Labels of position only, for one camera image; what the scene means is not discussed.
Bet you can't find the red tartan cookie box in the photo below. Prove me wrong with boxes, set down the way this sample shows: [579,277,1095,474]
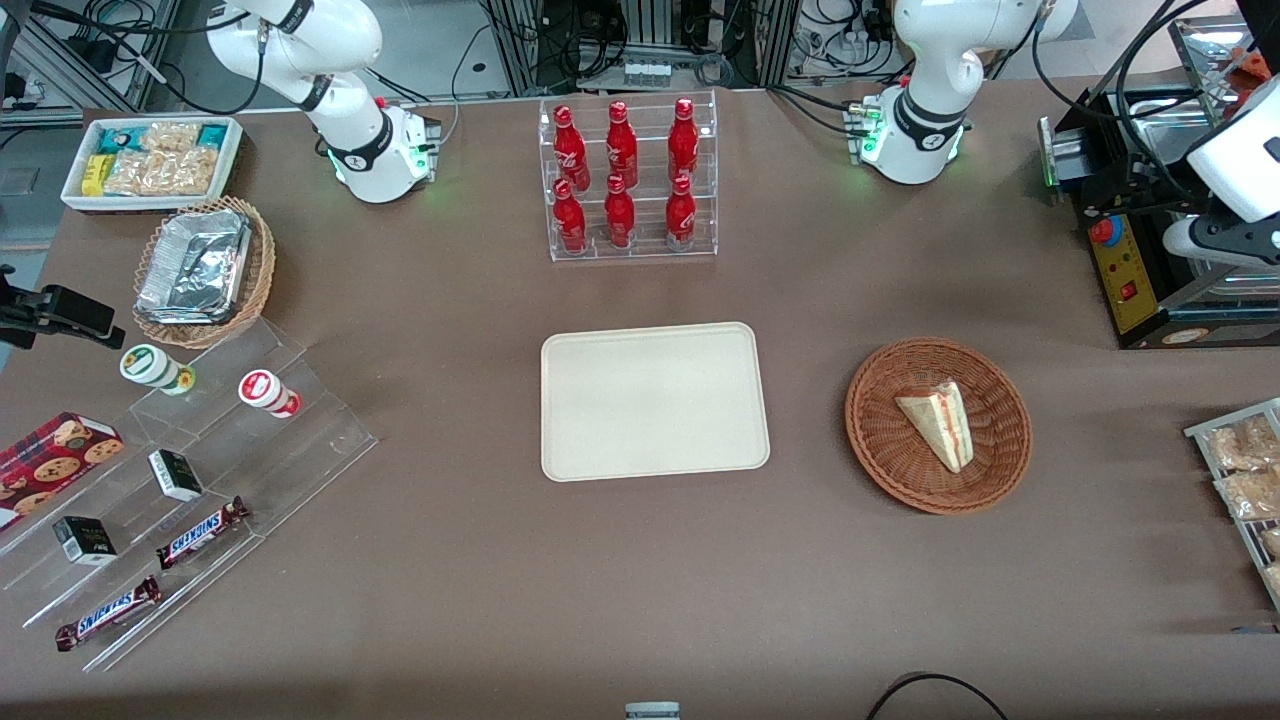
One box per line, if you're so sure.
[0,412,125,532]

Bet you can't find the white rectangular snack bin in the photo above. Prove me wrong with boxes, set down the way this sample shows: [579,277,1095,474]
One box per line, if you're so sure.
[60,117,244,214]

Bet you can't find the black machine with yellow panel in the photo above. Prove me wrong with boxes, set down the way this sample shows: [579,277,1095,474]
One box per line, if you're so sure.
[1038,85,1280,351]

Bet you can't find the green lid yogurt cup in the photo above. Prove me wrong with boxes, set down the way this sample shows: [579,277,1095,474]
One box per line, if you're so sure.
[120,344,197,397]

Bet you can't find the aluminium frame structure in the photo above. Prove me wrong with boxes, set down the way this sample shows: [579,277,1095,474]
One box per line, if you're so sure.
[0,0,186,126]

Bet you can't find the triangular sandwich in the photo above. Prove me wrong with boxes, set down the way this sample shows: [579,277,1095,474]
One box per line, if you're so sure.
[895,380,975,474]

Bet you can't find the silver foil pouch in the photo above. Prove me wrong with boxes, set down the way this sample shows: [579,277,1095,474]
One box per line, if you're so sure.
[136,209,252,325]

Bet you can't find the grey wire rack tray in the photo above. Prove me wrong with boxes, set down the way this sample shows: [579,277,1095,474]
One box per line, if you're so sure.
[1185,398,1280,613]

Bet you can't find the cream plastic tray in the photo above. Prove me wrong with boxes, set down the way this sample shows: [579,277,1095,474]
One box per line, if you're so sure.
[541,322,771,483]

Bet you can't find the light oval wicker basket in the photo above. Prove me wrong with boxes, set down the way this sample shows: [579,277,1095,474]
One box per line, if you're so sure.
[133,196,277,350]

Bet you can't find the clear acrylic bottle rack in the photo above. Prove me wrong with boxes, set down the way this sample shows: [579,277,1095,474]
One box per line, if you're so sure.
[538,90,719,263]

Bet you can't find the shiny metal tray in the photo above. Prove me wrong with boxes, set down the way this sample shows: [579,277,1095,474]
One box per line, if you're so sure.
[1168,15,1280,101]

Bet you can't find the small black carton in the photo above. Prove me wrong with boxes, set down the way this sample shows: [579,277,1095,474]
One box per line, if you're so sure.
[52,516,119,567]
[148,449,205,503]

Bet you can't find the round brown wicker basket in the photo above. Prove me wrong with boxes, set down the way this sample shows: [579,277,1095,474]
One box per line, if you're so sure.
[845,337,1032,516]

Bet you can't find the black cable loop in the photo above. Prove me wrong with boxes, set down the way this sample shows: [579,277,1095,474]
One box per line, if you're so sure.
[865,671,1011,720]

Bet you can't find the Snickers chocolate bar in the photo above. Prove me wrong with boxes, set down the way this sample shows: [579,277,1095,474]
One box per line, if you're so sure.
[156,497,251,571]
[55,576,163,653]

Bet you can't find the metal equipment rack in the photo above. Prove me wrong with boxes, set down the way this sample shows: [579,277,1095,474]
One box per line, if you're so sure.
[480,0,801,93]

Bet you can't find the red lid yogurt cup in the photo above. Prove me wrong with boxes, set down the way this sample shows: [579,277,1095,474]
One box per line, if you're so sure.
[238,369,302,419]

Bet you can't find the clear acrylic step display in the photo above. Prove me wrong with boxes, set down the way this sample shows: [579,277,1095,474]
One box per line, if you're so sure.
[0,318,379,673]

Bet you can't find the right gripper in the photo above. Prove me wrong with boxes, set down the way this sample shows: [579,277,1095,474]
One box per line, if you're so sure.
[0,262,127,353]

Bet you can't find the red cola bottle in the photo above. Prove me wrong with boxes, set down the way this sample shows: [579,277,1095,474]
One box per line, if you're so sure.
[603,173,636,249]
[668,97,699,183]
[605,100,639,189]
[665,175,697,251]
[553,105,591,191]
[552,178,588,254]

